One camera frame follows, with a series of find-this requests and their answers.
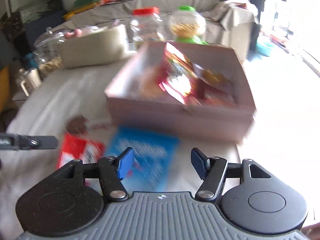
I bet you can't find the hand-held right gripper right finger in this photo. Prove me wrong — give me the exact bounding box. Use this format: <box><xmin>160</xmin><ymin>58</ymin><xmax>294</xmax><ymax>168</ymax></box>
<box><xmin>191</xmin><ymin>148</ymin><xmax>273</xmax><ymax>202</ymax></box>

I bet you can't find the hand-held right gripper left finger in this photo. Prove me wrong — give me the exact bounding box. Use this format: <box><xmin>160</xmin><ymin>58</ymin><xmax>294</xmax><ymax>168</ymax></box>
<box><xmin>56</xmin><ymin>147</ymin><xmax>134</xmax><ymax>202</ymax></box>

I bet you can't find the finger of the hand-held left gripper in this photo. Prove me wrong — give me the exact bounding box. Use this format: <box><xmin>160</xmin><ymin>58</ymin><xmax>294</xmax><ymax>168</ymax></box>
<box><xmin>0</xmin><ymin>134</ymin><xmax>59</xmax><ymax>151</ymax></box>

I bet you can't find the blue snack packet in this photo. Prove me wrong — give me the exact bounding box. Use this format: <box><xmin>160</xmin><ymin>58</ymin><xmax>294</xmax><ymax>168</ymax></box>
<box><xmin>105</xmin><ymin>126</ymin><xmax>181</xmax><ymax>192</ymax></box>

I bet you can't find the cardboard box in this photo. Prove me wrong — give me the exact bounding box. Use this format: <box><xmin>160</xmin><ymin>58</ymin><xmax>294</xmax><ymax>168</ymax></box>
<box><xmin>104</xmin><ymin>41</ymin><xmax>257</xmax><ymax>143</ymax></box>

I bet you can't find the silver snack packet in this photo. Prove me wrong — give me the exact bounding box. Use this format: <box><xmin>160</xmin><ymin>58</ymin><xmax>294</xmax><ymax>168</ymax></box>
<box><xmin>196</xmin><ymin>63</ymin><xmax>232</xmax><ymax>88</ymax></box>

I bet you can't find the dark red snack packet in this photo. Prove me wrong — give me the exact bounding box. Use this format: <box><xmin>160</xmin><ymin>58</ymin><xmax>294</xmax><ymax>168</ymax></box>
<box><xmin>157</xmin><ymin>42</ymin><xmax>198</xmax><ymax>106</ymax></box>

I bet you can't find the red white snack packet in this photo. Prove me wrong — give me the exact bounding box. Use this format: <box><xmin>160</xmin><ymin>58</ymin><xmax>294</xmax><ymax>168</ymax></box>
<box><xmin>56</xmin><ymin>131</ymin><xmax>105</xmax><ymax>170</ymax></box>

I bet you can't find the brown snack packet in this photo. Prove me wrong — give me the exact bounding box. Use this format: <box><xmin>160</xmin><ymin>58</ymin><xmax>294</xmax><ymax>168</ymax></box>
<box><xmin>65</xmin><ymin>115</ymin><xmax>91</xmax><ymax>134</ymax></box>

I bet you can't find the white cloth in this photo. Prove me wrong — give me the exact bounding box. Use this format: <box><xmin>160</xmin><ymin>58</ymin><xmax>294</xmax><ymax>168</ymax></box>
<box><xmin>0</xmin><ymin>60</ymin><xmax>250</xmax><ymax>238</ymax></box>

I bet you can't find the cream mug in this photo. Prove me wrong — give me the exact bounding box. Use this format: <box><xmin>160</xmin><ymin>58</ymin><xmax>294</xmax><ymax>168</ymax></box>
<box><xmin>19</xmin><ymin>68</ymin><xmax>42</xmax><ymax>97</ymax></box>

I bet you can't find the large glass peanut jar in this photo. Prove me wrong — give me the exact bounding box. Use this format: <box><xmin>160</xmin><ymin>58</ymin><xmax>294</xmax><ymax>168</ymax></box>
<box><xmin>33</xmin><ymin>27</ymin><xmax>67</xmax><ymax>78</ymax></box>

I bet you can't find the beige tissue box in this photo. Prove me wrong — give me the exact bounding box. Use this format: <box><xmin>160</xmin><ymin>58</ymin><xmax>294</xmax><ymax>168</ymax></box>
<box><xmin>57</xmin><ymin>24</ymin><xmax>131</xmax><ymax>69</ymax></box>

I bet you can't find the blue cloth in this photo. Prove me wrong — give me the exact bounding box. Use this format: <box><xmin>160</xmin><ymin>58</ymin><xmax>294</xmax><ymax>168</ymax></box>
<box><xmin>25</xmin><ymin>10</ymin><xmax>67</xmax><ymax>46</ymax></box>

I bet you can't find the pink round toy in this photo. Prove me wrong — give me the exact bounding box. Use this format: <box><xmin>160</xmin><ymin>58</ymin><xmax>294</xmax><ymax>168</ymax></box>
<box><xmin>65</xmin><ymin>28</ymin><xmax>83</xmax><ymax>40</ymax></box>

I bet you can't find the yellow plush toy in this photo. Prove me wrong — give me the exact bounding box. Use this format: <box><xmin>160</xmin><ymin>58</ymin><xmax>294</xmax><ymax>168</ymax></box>
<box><xmin>62</xmin><ymin>9</ymin><xmax>83</xmax><ymax>21</ymax></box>

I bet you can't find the teal basin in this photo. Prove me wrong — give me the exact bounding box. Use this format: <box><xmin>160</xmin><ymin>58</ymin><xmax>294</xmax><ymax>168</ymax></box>
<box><xmin>255</xmin><ymin>40</ymin><xmax>276</xmax><ymax>57</ymax></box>

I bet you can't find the plastic jar green lid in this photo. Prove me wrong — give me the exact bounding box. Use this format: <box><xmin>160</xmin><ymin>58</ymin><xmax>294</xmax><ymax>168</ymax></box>
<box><xmin>168</xmin><ymin>5</ymin><xmax>209</xmax><ymax>46</ymax></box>

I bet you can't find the plastic jar red lid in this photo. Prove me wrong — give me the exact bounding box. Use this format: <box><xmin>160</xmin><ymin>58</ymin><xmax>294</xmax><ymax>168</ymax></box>
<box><xmin>129</xmin><ymin>7</ymin><xmax>165</xmax><ymax>43</ymax></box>

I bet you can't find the green plush toy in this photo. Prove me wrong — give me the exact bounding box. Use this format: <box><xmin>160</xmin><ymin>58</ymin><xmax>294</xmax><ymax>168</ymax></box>
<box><xmin>73</xmin><ymin>0</ymin><xmax>104</xmax><ymax>8</ymax></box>

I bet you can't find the grey covered sofa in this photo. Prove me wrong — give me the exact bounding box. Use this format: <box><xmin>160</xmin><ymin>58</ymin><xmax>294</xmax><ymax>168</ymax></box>
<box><xmin>32</xmin><ymin>0</ymin><xmax>260</xmax><ymax>62</ymax></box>

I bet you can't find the pink white blanket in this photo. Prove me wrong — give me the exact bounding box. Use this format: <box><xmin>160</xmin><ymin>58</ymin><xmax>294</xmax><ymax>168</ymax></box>
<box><xmin>209</xmin><ymin>0</ymin><xmax>256</xmax><ymax>28</ymax></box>

